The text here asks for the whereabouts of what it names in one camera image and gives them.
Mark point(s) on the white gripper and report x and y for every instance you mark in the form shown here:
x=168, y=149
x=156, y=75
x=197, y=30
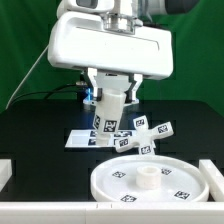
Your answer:
x=78, y=40

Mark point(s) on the white round table top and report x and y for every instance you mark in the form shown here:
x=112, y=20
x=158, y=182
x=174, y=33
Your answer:
x=138, y=178

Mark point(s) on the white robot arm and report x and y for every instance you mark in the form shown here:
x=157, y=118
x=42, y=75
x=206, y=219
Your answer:
x=124, y=16

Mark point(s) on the white cross-shaped table base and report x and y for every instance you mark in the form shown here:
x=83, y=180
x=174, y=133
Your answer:
x=144, y=137

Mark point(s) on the white marker sheet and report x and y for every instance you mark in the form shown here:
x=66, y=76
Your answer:
x=87, y=138

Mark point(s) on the white left barrier block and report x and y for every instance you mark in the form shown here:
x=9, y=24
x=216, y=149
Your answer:
x=5, y=172

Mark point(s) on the white barrier block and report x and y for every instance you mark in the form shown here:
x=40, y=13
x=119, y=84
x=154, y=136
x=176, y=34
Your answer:
x=214, y=178
x=5, y=172

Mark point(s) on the white right barrier block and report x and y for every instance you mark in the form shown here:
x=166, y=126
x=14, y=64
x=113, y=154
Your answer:
x=214, y=178

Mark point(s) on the white front barrier rail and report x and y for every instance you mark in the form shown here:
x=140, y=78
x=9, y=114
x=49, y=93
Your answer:
x=111, y=213

